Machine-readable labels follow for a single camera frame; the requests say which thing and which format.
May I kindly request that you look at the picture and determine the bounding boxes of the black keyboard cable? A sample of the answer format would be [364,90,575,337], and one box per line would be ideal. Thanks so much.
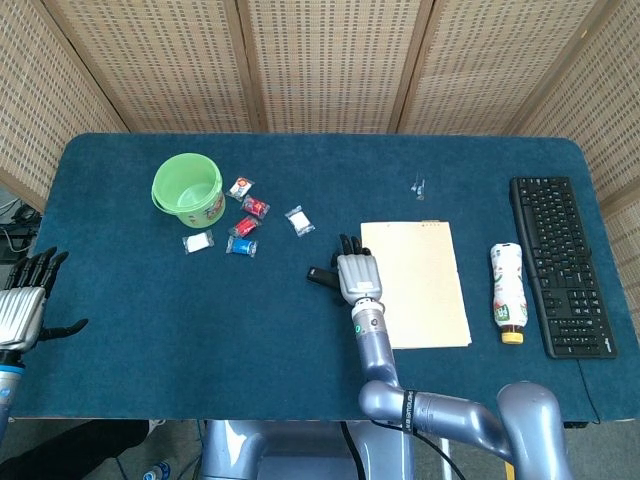
[576,356,602,426]

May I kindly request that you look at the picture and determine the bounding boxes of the blue table cloth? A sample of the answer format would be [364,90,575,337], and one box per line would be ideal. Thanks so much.
[8,131,635,422]

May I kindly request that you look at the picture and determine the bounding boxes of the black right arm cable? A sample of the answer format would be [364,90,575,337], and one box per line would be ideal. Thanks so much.
[370,418,469,480]

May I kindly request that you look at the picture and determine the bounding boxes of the black computer keyboard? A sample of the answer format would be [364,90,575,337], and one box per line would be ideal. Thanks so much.
[509,176,619,360]

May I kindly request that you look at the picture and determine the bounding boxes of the black torso cable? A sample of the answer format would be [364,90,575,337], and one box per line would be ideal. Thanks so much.
[341,422,362,480]

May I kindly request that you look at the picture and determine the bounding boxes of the blue clay packet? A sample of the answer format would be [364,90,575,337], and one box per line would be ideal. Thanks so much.
[225,235,259,258]

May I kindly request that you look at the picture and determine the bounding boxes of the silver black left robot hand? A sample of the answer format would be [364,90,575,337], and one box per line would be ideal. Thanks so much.
[0,245,90,352]

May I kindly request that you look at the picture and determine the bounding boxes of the green plastic bucket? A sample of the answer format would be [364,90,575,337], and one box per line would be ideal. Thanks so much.
[151,152,227,227]

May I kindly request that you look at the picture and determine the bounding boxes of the beige paper folder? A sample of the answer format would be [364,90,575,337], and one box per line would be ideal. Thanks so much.
[360,220,473,351]

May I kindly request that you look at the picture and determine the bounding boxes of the clear plastic water bottle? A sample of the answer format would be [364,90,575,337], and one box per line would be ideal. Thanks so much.
[142,459,172,480]

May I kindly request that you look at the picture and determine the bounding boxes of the black cloth item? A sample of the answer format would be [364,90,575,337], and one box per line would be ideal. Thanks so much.
[0,419,151,480]

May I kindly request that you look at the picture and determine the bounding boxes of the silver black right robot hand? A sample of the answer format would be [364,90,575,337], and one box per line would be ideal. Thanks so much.
[331,233,386,306]

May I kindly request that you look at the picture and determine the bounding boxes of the black stapler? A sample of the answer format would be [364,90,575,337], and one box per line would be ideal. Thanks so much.
[307,266,341,291]

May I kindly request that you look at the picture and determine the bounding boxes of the black floor cables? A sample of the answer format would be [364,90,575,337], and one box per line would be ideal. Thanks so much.
[0,197,42,264]

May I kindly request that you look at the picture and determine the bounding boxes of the white labelled drink bottle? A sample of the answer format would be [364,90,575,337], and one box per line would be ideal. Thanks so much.
[489,242,529,345]

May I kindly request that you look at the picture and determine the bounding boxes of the woven bamboo screen panel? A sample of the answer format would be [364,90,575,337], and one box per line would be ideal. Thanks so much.
[394,0,611,135]
[0,0,130,214]
[42,0,269,134]
[222,0,435,134]
[504,0,640,281]

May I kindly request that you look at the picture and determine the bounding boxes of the white and red clay packet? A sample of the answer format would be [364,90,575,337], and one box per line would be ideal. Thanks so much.
[228,175,255,198]

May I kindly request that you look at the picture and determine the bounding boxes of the blue-grey robot torso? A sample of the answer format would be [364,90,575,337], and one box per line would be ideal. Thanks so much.
[199,419,416,480]

